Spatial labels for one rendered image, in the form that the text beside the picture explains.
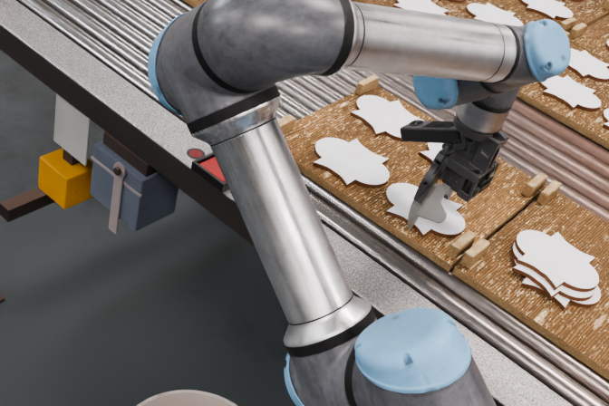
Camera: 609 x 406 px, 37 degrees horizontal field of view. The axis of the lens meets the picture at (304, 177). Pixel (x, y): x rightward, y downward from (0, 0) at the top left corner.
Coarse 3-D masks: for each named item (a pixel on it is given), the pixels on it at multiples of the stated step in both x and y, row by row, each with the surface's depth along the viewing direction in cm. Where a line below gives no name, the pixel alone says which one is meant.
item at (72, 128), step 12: (60, 96) 173; (60, 108) 175; (72, 108) 172; (60, 120) 176; (72, 120) 173; (84, 120) 170; (60, 132) 178; (72, 132) 175; (84, 132) 172; (60, 144) 179; (72, 144) 176; (84, 144) 173; (84, 156) 175
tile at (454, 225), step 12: (396, 192) 155; (408, 192) 156; (396, 204) 152; (408, 204) 153; (444, 204) 155; (456, 204) 156; (396, 216) 150; (456, 216) 153; (420, 228) 148; (432, 228) 149; (444, 228) 149; (456, 228) 150
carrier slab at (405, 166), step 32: (352, 96) 179; (384, 96) 182; (320, 128) 167; (352, 128) 170; (416, 160) 166; (352, 192) 154; (384, 192) 156; (480, 192) 162; (512, 192) 164; (384, 224) 150; (480, 224) 154; (448, 256) 145
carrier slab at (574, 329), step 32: (512, 224) 156; (544, 224) 158; (576, 224) 160; (608, 224) 162; (512, 256) 149; (608, 256) 155; (480, 288) 142; (512, 288) 142; (608, 288) 148; (544, 320) 138; (576, 320) 140; (608, 320) 141; (576, 352) 135; (608, 352) 136
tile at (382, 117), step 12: (372, 96) 179; (360, 108) 174; (372, 108) 175; (384, 108) 176; (396, 108) 177; (360, 120) 172; (372, 120) 172; (384, 120) 173; (396, 120) 174; (408, 120) 175; (420, 120) 176; (384, 132) 170; (396, 132) 170
